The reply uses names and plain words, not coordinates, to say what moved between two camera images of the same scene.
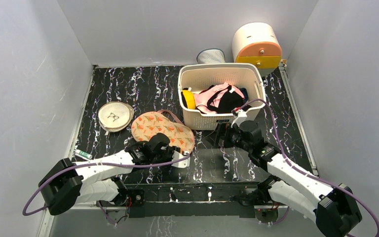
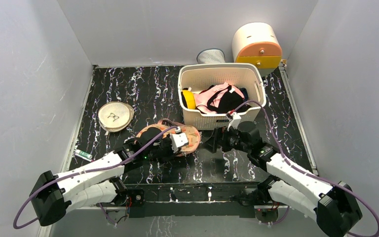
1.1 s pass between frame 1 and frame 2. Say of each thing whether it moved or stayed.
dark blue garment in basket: stayed
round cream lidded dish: stayed
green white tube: stayed
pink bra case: moved
